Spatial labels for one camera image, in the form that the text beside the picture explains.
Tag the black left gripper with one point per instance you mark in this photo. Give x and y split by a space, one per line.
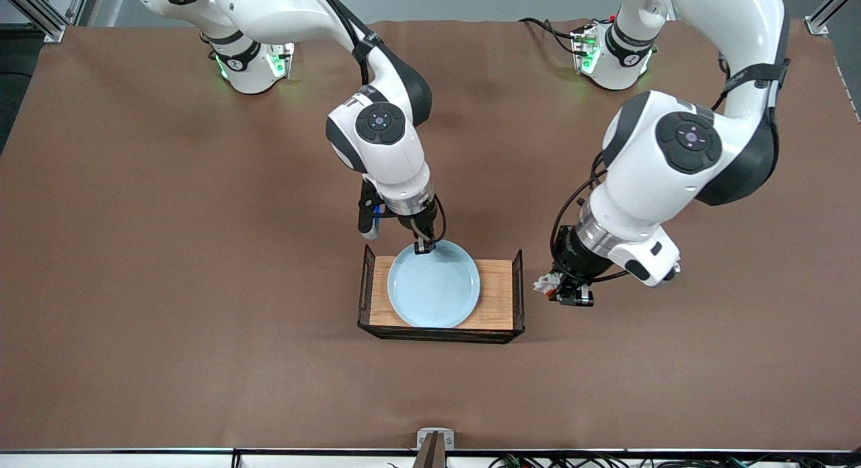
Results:
572 260

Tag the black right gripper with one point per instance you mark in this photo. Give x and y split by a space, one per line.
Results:
422 227

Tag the red push button switch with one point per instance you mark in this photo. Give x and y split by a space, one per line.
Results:
548 283

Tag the light blue round plate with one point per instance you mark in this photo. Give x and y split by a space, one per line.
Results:
434 286

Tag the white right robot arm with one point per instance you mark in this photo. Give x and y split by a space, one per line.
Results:
383 152

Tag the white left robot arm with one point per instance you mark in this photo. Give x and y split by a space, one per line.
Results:
666 179

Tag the brown table cover sheet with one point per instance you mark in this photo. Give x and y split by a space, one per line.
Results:
202 253

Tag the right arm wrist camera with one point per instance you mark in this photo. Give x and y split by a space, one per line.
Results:
368 212

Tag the aluminium camera mount bar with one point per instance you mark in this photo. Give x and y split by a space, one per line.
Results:
434 454

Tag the aluminium frame profile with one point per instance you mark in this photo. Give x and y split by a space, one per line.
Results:
824 17
47 21

